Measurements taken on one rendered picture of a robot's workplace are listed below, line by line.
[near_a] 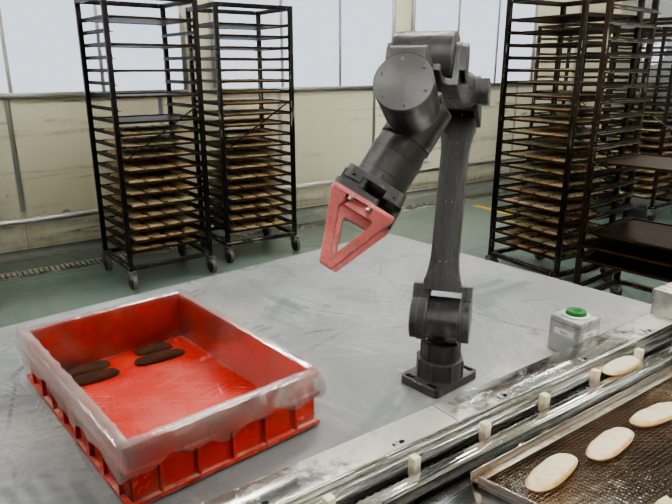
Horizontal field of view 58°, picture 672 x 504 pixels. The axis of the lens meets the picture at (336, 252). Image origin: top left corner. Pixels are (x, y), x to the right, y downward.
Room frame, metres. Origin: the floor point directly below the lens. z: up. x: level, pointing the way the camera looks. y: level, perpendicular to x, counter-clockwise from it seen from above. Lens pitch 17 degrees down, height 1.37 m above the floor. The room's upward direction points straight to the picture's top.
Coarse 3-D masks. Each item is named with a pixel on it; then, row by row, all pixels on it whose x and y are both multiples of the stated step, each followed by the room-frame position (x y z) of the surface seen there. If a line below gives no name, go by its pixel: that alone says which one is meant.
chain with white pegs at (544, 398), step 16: (640, 352) 1.02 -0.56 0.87; (656, 352) 1.07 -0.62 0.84; (592, 384) 0.94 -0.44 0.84; (544, 400) 0.86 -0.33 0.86; (560, 400) 0.90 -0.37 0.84; (528, 416) 0.85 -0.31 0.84; (480, 432) 0.78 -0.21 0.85; (496, 432) 0.80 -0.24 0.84; (464, 448) 0.76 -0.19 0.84; (416, 464) 0.69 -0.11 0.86; (432, 464) 0.72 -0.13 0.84; (400, 480) 0.70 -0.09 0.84; (368, 496) 0.66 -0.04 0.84
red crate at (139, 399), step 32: (128, 352) 1.10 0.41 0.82; (192, 352) 1.10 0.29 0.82; (32, 384) 0.97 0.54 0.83; (96, 384) 0.98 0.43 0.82; (128, 384) 0.98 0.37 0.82; (160, 384) 0.98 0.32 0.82; (192, 384) 0.98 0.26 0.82; (224, 384) 0.98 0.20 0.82; (64, 416) 0.83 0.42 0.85; (128, 416) 0.87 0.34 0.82; (160, 416) 0.87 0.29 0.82; (288, 416) 0.82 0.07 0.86; (96, 448) 0.74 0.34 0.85; (224, 448) 0.74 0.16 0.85; (256, 448) 0.77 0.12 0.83; (128, 480) 0.66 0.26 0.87; (160, 480) 0.67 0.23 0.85; (192, 480) 0.70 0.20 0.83
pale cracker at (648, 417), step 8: (648, 408) 0.76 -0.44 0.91; (656, 408) 0.76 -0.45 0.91; (664, 408) 0.75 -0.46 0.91; (632, 416) 0.74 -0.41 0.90; (640, 416) 0.74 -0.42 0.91; (648, 416) 0.73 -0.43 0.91; (656, 416) 0.73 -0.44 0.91; (664, 416) 0.74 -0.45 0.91; (632, 424) 0.73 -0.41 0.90; (640, 424) 0.72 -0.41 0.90; (648, 424) 0.72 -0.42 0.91; (656, 424) 0.72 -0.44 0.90
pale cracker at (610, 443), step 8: (608, 432) 0.70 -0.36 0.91; (616, 432) 0.70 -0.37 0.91; (624, 432) 0.70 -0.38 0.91; (632, 432) 0.70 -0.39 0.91; (600, 440) 0.68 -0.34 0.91; (608, 440) 0.68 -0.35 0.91; (616, 440) 0.68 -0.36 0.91; (624, 440) 0.68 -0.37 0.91; (592, 448) 0.66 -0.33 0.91; (600, 448) 0.66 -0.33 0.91; (608, 448) 0.66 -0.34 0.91; (616, 448) 0.66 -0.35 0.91; (624, 448) 0.67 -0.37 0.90; (592, 456) 0.65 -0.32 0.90; (600, 456) 0.65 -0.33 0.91; (608, 456) 0.65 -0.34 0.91
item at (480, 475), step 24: (648, 384) 0.86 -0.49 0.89; (600, 408) 0.78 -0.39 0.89; (624, 408) 0.79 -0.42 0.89; (552, 432) 0.72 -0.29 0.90; (576, 432) 0.73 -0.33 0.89; (600, 432) 0.72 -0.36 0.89; (504, 456) 0.66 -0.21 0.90; (528, 456) 0.67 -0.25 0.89; (480, 480) 0.61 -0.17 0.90; (504, 480) 0.62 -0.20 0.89; (576, 480) 0.61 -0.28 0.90; (600, 480) 0.61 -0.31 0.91; (624, 480) 0.60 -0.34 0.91; (648, 480) 0.60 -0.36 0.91
